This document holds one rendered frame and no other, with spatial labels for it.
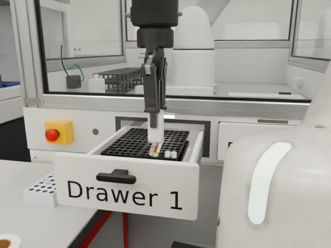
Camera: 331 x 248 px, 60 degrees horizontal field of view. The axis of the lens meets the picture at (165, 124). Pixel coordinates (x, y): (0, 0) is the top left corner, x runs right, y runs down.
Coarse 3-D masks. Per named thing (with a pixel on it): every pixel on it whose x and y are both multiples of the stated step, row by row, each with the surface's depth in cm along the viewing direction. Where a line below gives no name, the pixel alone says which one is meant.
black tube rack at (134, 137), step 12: (132, 132) 82; (144, 132) 82; (168, 132) 82; (180, 132) 82; (120, 144) 72; (132, 144) 72; (144, 144) 72; (168, 144) 73; (180, 144) 72; (180, 156) 71
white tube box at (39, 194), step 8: (48, 176) 78; (32, 184) 73; (40, 184) 73; (24, 192) 70; (32, 192) 69; (40, 192) 68; (48, 192) 69; (24, 200) 70; (32, 200) 70; (40, 200) 69; (48, 200) 68; (56, 200) 69
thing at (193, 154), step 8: (128, 128) 90; (168, 128) 88; (176, 128) 88; (112, 136) 80; (120, 136) 85; (192, 136) 87; (200, 136) 80; (104, 144) 74; (192, 144) 87; (200, 144) 77; (96, 152) 69; (192, 152) 68; (200, 152) 75; (184, 160) 78; (192, 160) 63; (200, 160) 77
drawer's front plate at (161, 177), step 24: (72, 168) 56; (96, 168) 55; (120, 168) 54; (144, 168) 53; (168, 168) 52; (192, 168) 51; (72, 192) 58; (96, 192) 57; (144, 192) 54; (168, 192) 53; (192, 192) 52; (168, 216) 55; (192, 216) 54
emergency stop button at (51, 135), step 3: (48, 129) 87; (51, 129) 87; (45, 132) 87; (48, 132) 87; (51, 132) 86; (54, 132) 87; (45, 135) 87; (48, 135) 87; (51, 135) 86; (54, 135) 86; (57, 135) 87; (48, 138) 87; (51, 138) 87; (54, 138) 87; (51, 141) 87
